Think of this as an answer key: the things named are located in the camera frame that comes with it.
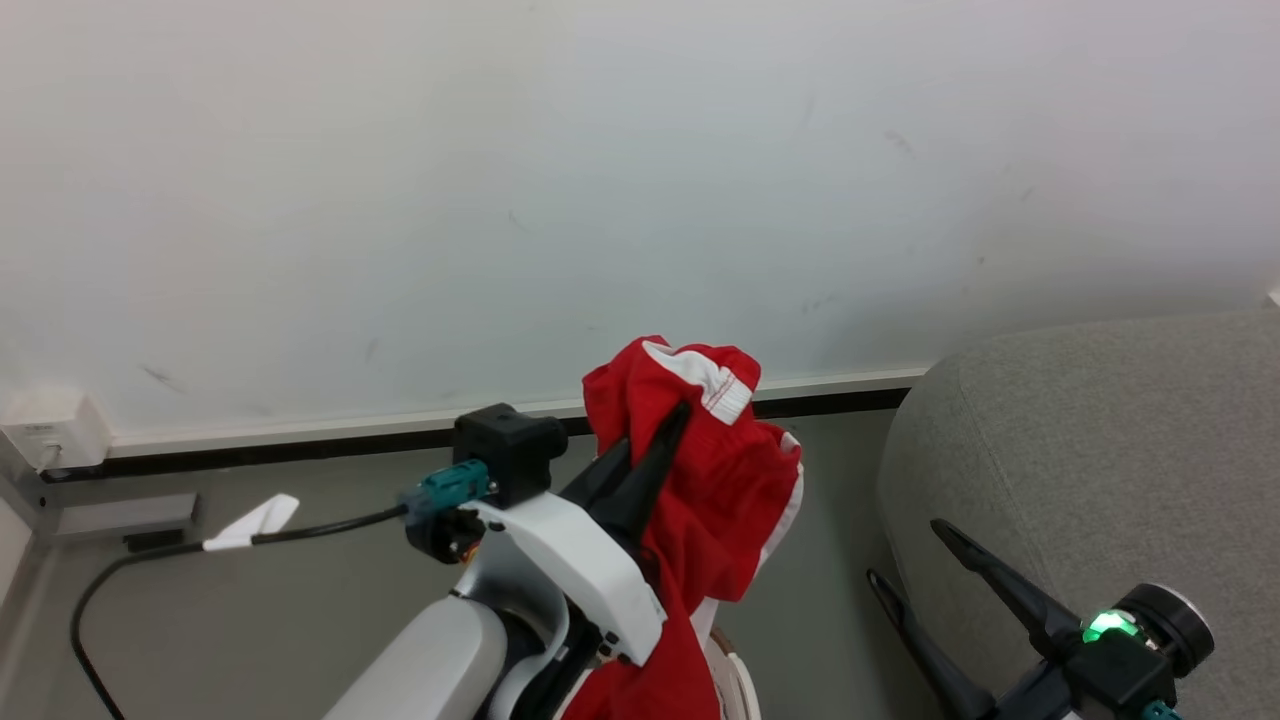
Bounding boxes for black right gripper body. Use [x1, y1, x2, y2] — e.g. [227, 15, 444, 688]
[990, 585, 1216, 720]

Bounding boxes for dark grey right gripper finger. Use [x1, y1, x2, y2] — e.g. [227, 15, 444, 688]
[867, 570, 996, 720]
[930, 519, 1086, 656]

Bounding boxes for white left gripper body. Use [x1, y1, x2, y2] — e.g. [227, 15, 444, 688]
[468, 492, 668, 666]

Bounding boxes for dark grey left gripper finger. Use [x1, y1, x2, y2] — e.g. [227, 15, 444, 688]
[560, 440, 633, 506]
[595, 402, 693, 546]

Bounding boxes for red and white garment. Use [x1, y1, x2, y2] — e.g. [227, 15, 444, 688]
[560, 336, 804, 720]

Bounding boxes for cream laundry basket brown rim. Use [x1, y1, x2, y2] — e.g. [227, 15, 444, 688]
[705, 625, 763, 720]

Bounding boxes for grey fabric sofa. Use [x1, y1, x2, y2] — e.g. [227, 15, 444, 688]
[877, 308, 1280, 720]

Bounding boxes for white and black baseboard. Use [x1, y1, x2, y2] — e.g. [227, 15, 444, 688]
[40, 365, 933, 483]

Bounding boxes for teal cable connector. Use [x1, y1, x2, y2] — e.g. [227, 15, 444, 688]
[398, 460, 498, 523]

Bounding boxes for white cable tag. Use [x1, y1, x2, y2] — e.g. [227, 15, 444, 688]
[203, 493, 301, 553]

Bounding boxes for thin black cable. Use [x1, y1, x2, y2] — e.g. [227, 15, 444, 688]
[70, 505, 411, 720]

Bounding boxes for grey metal frame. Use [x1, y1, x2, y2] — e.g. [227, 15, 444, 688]
[0, 430, 201, 546]

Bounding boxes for white wall outlet box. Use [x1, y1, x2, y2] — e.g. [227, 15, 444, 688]
[0, 388, 114, 473]

